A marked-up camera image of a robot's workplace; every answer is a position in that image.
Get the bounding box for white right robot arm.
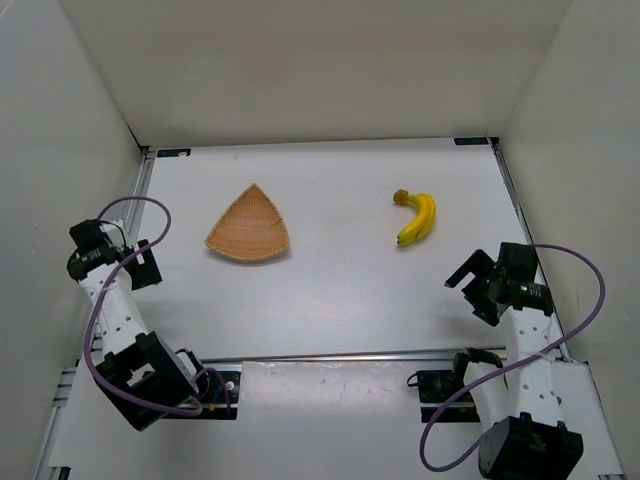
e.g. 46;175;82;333
445;242;584;479

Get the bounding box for yellow fake banana bunch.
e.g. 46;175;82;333
393;189;436;247

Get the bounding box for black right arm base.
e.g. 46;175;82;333
406;370;480;424

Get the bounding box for blue left corner label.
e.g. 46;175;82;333
156;148;191;158

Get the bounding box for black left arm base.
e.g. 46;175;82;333
141;355;241;425

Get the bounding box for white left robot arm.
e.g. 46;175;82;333
67;219;207;408

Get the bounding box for aluminium front rail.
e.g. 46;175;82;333
199;347;463;364

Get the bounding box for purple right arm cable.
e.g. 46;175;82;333
418;243;607;474

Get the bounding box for triangular woven fruit basket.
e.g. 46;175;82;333
204;183;290;262

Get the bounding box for blue right corner label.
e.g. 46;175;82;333
454;137;489;146

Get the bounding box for blue corner label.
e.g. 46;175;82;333
454;137;489;146
156;148;191;158

